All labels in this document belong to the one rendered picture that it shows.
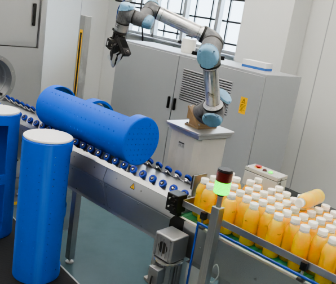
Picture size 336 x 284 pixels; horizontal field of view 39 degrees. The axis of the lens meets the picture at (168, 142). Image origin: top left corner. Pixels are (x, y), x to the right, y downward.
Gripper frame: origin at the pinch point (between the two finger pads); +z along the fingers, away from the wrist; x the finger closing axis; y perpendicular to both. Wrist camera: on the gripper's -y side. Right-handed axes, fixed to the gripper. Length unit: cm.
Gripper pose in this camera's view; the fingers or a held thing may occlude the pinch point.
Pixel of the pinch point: (114, 66)
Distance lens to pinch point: 269.8
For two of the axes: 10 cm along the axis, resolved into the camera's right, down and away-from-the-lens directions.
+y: -6.2, -5.5, 5.6
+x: -7.3, 1.4, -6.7
